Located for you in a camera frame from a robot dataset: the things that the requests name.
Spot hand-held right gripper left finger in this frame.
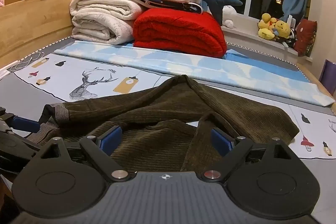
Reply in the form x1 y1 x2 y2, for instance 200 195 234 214
42 126 132 182

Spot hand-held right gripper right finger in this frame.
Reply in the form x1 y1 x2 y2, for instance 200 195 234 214
203 127 296 182

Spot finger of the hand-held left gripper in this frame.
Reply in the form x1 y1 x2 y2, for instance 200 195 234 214
0 107 40 135

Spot brown corduroy pants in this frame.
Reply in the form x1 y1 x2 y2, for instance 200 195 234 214
26 75 300 174

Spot grey bed sheet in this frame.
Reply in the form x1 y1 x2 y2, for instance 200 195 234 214
0 38 336 224

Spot printed deer bed sheet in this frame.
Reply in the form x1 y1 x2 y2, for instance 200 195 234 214
12 52 336 161

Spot light blue folded quilt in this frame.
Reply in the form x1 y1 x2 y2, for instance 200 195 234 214
54 40 336 106

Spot white window sill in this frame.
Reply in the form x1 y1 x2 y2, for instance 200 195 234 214
222 17 300 56

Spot red fleece blanket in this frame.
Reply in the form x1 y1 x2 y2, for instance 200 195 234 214
133 8 227 58

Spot cream folded blanket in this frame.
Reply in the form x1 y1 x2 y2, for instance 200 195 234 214
70 0 143 45

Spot yellow plush toy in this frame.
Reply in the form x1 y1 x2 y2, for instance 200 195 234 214
257 13 277 41
273 20 292 39

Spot purple bag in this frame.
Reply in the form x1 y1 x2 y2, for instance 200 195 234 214
319 59 336 97

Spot white seal plush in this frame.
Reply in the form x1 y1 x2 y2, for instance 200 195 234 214
222 5 238 29

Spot dark red cushion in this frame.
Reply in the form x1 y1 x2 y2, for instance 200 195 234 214
293 19 318 57

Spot white cable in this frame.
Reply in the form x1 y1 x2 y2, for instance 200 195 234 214
10 52 49 71

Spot wooden bed frame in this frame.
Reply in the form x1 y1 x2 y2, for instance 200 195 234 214
0 0 99 67

